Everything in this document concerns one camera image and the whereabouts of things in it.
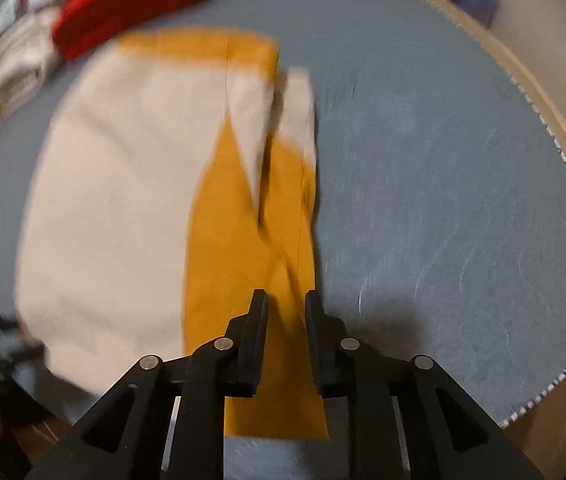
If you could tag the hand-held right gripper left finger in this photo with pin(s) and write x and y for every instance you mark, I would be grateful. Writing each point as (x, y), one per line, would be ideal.
(258, 340)

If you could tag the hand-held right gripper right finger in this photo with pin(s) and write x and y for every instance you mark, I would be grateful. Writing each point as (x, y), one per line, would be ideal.
(315, 340)

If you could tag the beige and yellow jacket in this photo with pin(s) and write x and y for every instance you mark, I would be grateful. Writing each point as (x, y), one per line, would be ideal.
(128, 185)

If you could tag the grey-blue round rug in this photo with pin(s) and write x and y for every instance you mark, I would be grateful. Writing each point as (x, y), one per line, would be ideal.
(438, 185)

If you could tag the beige striped folded cloth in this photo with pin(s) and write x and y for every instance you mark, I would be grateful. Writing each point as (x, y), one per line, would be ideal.
(18, 65)

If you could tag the red knitted cloth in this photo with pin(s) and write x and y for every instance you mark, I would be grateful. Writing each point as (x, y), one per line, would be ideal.
(128, 5)

